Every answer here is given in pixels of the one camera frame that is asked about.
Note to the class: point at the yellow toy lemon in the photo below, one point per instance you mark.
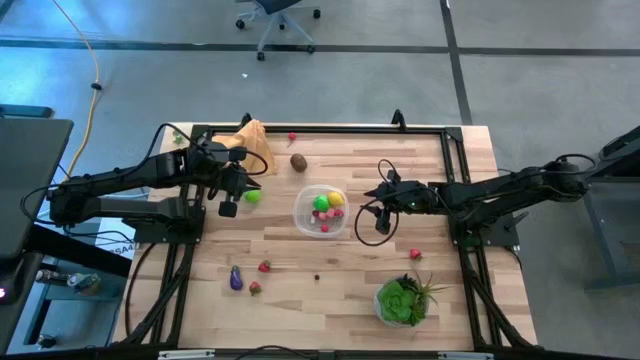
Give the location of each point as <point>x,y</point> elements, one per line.
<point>336,199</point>

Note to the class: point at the black desk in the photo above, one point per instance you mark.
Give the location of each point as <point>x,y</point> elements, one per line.
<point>30,190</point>

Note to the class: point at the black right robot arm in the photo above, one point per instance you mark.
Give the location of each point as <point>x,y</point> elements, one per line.
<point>500,192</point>

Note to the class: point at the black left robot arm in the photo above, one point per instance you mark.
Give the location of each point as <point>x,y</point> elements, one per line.
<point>125,175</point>

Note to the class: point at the black metal table frame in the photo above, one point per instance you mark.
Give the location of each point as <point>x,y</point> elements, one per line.
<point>325,130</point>

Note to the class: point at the pink toy raspberry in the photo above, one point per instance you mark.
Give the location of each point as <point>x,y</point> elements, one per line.
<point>330,212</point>

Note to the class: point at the succulent in white patterned pot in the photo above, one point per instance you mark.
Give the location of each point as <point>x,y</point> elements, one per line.
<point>397,302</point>

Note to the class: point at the small green leaf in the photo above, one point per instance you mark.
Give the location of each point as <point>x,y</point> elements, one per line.
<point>177,136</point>

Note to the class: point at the grey cart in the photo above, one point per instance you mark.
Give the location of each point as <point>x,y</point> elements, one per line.
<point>615,225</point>

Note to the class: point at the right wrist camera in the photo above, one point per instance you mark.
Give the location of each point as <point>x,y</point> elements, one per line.
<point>374,193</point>

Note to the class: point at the purple toy eggplant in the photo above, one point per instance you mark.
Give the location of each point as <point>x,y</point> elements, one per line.
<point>236,280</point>

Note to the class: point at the brown toy kiwi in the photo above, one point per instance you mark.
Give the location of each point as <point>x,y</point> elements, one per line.
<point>298,163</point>

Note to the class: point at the dark red toy cherry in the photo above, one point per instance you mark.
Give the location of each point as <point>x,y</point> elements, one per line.
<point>315,215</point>

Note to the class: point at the red toy strawberry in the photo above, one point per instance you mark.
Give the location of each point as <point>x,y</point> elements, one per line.
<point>414,254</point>
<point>339,212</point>
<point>255,288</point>
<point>264,266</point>

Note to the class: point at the office chair base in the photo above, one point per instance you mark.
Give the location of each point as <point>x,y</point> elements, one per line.
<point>277,15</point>

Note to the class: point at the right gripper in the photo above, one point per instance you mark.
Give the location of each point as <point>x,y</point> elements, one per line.
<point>410,197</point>

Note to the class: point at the clear plastic tupperware container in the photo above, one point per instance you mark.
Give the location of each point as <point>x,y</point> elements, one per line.
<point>302,220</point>

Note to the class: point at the green toy fruit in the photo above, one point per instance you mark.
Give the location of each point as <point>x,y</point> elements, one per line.
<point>253,196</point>
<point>321,203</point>

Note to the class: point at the bright red toy cherry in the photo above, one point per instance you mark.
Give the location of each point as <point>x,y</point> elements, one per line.
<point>292,136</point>

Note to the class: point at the red toy cherry tomato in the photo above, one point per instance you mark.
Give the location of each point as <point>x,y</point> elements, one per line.
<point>325,228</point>

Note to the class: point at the yellow cloth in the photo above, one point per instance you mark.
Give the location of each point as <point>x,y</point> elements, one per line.
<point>257,145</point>

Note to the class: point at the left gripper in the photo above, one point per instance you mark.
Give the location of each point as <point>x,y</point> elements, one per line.
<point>225,177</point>

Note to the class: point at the white label sheet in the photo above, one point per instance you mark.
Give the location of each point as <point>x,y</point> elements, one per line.
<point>112,245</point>

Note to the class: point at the black frame clamp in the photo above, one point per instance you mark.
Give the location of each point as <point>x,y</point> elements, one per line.
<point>245,120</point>
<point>398,119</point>

